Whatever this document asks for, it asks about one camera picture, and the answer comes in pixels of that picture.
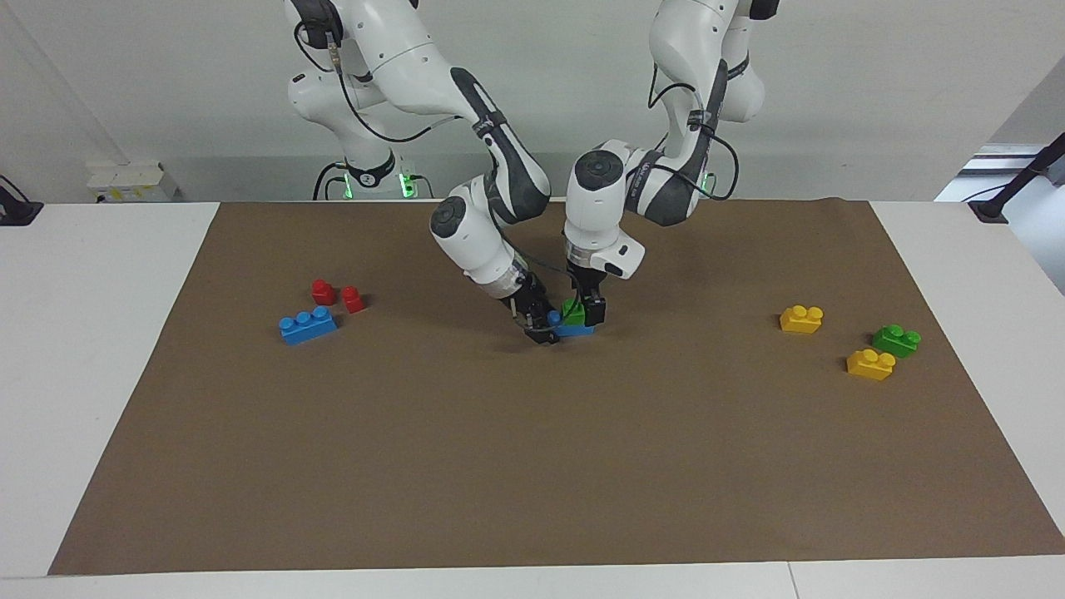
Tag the red one-stud toy block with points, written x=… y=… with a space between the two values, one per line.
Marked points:
x=323 y=293
x=354 y=301

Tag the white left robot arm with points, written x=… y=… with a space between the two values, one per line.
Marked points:
x=595 y=208

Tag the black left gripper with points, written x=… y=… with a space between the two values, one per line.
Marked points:
x=586 y=279

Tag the brown table mat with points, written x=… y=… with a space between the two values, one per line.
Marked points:
x=532 y=457

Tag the black camera stand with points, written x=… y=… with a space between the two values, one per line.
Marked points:
x=1027 y=170

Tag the yellow two-stud toy block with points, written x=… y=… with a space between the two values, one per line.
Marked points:
x=800 y=322
x=869 y=367

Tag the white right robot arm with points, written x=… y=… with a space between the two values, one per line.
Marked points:
x=491 y=241

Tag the black table clamp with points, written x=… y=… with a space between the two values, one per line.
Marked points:
x=17 y=212

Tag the blue three-stud toy block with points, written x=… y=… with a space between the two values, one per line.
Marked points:
x=574 y=330
x=308 y=329

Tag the green two-stud toy block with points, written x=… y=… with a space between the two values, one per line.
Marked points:
x=894 y=341
x=572 y=314

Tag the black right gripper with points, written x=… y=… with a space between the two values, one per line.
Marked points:
x=528 y=301

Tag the white power box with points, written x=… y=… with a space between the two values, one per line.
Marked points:
x=129 y=181

